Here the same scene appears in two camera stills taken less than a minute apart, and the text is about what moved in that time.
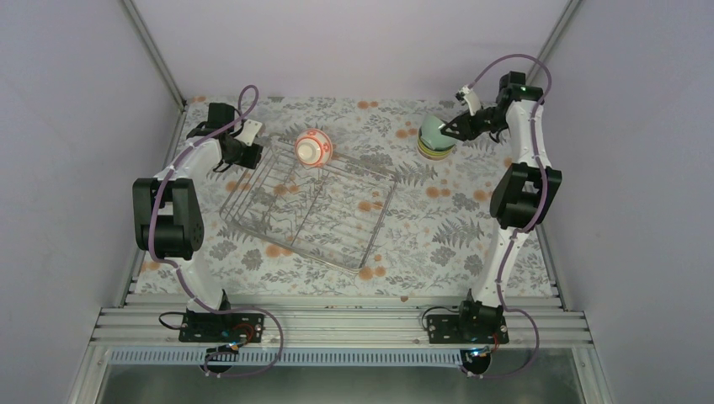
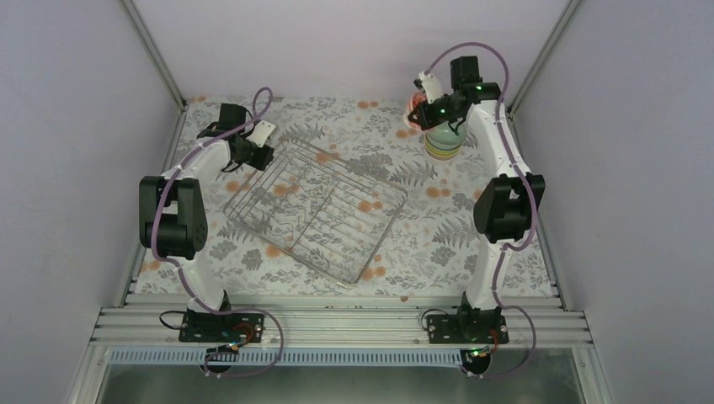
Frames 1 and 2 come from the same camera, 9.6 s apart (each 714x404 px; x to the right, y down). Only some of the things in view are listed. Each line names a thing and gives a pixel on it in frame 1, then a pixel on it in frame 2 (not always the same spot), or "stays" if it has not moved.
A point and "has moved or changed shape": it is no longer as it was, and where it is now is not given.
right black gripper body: x=499 y=122 -> x=433 y=119
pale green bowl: x=432 y=135 has moved or changed shape
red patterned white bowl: x=313 y=147 -> x=417 y=99
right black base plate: x=445 y=329 stays
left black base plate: x=221 y=327 stays
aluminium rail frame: x=151 y=320 stays
